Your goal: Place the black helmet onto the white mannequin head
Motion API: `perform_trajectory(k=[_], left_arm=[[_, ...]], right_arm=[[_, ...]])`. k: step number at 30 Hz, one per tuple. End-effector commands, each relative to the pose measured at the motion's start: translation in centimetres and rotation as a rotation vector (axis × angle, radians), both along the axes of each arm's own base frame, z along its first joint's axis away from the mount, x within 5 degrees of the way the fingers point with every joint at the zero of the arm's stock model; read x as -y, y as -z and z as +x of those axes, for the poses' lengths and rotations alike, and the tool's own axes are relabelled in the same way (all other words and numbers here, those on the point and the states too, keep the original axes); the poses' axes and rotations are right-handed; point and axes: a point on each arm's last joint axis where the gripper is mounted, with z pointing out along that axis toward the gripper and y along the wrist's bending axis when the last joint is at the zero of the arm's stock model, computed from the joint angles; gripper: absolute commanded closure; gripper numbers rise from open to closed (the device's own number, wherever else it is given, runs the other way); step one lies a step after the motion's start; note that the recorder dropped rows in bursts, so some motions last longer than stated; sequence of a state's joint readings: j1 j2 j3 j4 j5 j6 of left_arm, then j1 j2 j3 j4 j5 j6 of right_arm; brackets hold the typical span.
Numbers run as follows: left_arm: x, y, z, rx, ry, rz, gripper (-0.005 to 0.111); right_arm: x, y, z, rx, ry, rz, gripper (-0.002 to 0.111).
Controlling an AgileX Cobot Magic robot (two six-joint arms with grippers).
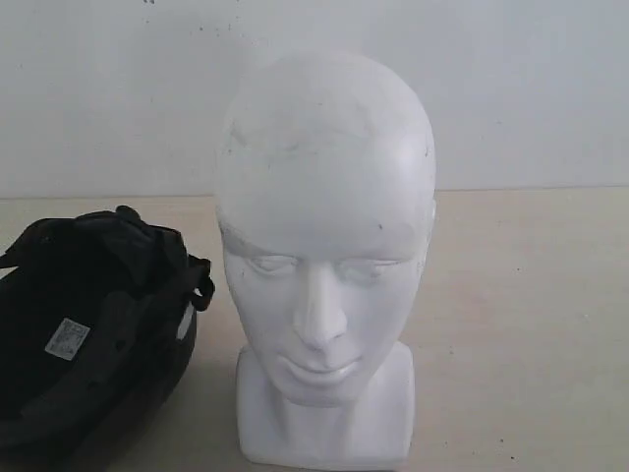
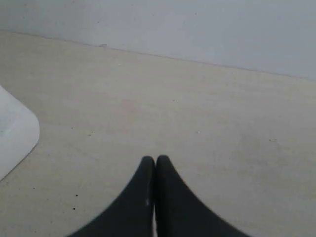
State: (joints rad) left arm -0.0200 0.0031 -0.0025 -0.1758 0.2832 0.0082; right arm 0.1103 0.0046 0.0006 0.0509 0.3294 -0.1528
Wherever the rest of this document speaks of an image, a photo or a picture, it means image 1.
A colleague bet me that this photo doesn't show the black helmet with tinted visor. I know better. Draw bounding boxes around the black helmet with tinted visor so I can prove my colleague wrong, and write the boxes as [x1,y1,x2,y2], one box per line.
[1,206,215,471]

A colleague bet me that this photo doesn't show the white mannequin head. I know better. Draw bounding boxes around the white mannequin head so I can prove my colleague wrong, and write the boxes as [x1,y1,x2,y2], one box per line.
[216,52,435,454]

